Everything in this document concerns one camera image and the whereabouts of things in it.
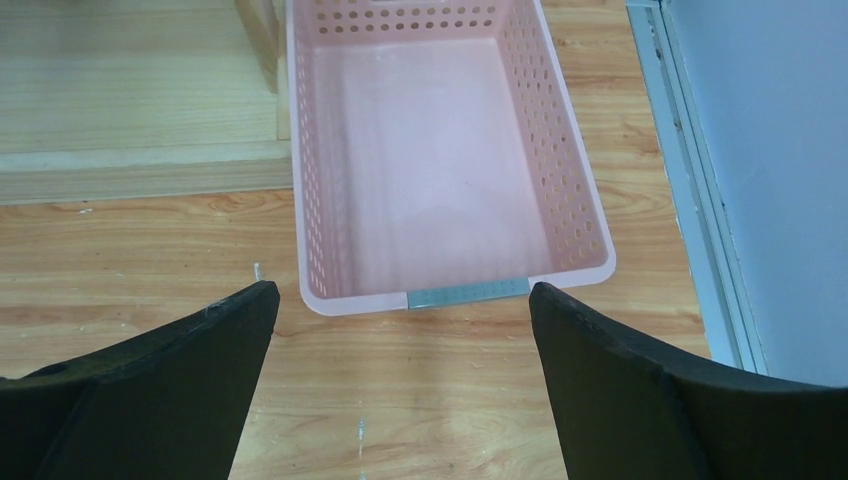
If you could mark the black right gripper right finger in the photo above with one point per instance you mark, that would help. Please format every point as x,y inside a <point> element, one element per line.
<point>627,405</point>

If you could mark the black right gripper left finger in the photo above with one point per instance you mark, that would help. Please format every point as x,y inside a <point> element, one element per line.
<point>170,403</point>

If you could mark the wooden clothes rack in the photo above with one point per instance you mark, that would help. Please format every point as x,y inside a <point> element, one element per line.
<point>132,99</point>

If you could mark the pink perforated plastic basket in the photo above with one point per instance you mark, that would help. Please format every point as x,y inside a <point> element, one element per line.
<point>436,156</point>

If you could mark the grey aluminium frame rail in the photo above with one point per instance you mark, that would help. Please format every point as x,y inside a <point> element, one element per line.
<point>701,215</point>

